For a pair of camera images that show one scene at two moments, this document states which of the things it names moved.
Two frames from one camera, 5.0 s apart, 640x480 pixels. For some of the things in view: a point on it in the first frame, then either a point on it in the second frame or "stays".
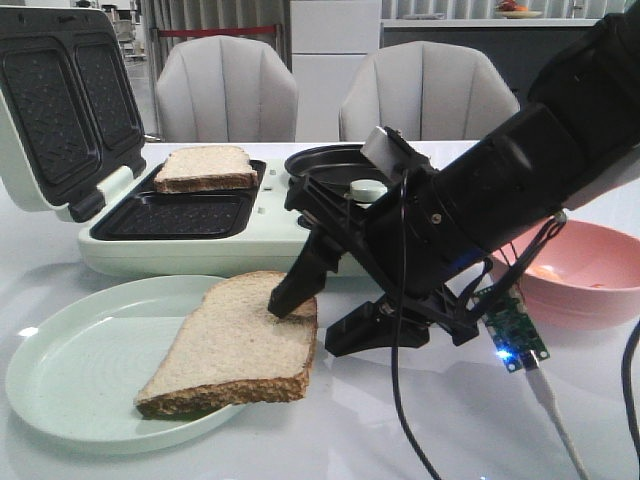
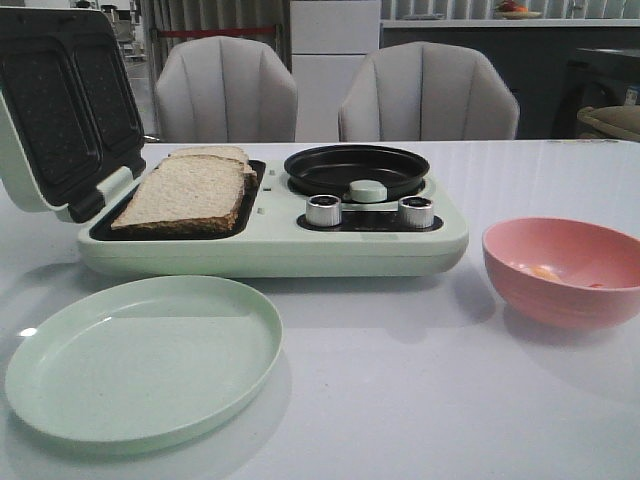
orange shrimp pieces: x=549 y=272 stays
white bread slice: x=233 y=350 → x=186 y=195
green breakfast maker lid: x=69 y=113 stays
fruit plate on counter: x=509 y=10 stays
